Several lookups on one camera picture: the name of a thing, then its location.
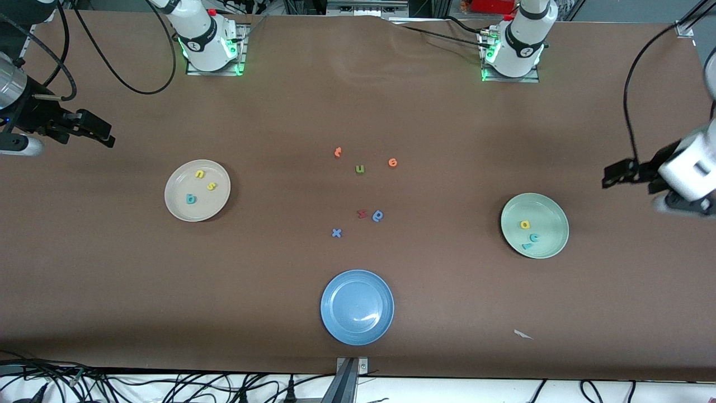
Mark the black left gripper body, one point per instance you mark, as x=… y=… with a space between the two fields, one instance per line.
x=647 y=169

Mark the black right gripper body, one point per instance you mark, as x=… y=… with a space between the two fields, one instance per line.
x=34 y=115

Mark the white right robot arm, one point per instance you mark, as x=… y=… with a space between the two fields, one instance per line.
x=204 y=42

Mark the pale green round plate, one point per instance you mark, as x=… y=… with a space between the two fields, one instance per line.
x=551 y=218

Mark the beige round plate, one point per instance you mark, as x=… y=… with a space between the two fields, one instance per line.
x=215 y=204

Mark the white paper scrap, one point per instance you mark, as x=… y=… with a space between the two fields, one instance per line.
x=522 y=334

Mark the brown table cover sheet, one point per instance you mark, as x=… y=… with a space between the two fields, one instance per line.
x=447 y=112

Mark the red box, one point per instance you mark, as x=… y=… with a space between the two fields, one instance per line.
x=492 y=5

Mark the blue foam letter a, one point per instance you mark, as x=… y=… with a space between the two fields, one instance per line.
x=377 y=216

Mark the blue round plate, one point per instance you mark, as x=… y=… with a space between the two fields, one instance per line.
x=357 y=307

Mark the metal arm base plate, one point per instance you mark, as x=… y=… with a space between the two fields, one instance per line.
x=243 y=45
x=509 y=79

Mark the metal corner bracket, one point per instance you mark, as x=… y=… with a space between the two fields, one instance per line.
x=683 y=30

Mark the aluminium frame rail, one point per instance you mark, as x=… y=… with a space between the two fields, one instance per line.
x=366 y=6

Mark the silver clamp bracket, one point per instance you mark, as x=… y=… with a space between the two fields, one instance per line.
x=363 y=366

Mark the grey camera stand post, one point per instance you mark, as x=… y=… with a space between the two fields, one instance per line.
x=342 y=386

